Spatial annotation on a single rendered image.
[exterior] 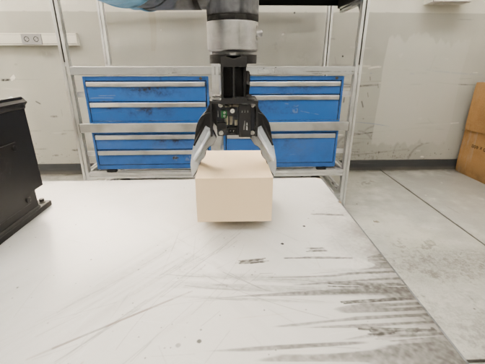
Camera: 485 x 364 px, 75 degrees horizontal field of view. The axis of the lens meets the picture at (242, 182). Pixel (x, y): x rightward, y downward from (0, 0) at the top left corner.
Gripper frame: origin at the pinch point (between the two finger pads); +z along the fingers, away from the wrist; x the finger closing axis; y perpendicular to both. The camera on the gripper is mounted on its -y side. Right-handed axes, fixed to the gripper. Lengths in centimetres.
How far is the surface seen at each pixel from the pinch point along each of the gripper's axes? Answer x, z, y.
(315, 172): 55, 49, -137
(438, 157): 196, 67, -224
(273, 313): 4.0, 6.9, 26.2
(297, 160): 43, 42, -139
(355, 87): 74, -4, -137
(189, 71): -23, -13, -138
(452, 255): 117, 77, -84
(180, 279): -7.2, 7.0, 19.8
